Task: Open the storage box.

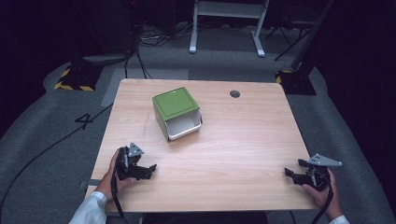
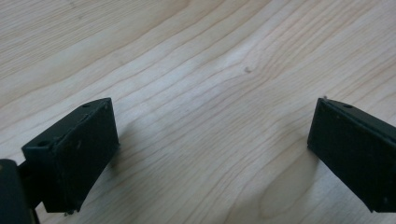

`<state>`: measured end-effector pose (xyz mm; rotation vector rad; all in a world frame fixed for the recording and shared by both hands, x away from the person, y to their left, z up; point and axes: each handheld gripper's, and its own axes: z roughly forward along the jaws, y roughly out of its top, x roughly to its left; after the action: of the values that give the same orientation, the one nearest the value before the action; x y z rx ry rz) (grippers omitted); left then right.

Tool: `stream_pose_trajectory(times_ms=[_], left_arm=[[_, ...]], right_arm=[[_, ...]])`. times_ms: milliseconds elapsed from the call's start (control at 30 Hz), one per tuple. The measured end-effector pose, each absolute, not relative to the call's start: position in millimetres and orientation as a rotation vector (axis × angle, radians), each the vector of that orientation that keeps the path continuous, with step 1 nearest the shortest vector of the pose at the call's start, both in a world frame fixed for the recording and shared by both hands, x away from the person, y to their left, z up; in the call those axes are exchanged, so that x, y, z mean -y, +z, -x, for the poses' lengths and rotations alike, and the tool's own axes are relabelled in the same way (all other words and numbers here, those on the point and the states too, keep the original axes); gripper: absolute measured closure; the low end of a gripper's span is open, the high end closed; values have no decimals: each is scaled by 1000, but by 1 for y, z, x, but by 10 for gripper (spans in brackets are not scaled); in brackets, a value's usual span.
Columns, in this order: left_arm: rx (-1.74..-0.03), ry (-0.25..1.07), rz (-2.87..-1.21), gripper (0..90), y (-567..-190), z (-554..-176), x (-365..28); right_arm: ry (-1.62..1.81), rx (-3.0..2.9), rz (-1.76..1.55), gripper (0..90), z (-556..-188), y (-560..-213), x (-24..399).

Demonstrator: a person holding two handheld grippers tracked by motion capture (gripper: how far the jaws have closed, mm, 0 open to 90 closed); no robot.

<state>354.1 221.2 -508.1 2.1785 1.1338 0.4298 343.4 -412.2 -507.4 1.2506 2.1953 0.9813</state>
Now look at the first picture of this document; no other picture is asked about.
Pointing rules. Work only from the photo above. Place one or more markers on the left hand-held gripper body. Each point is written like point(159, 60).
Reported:
point(126, 169)

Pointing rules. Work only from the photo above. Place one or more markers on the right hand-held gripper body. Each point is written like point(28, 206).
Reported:
point(317, 174)

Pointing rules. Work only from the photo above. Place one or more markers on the white drawer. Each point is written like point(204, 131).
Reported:
point(183, 126)

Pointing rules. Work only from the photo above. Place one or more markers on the green drawer box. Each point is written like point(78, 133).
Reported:
point(174, 104)

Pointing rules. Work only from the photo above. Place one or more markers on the person's left hand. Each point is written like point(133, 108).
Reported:
point(106, 182)

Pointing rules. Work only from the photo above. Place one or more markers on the person's right hand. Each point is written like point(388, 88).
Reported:
point(327, 199)

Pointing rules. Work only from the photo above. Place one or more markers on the black floor tape mark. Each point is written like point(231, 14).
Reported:
point(84, 120)

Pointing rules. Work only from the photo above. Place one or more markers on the black base with dark pole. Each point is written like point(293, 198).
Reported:
point(300, 82)

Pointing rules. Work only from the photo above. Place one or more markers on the black base with hazard stripes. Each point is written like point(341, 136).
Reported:
point(79, 77)

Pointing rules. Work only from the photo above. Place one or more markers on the grey flat stand foot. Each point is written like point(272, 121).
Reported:
point(104, 59)

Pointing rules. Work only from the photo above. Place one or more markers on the black tripod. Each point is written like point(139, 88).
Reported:
point(288, 40)

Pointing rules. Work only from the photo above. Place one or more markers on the white metal stand frame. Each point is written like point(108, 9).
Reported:
point(229, 9)

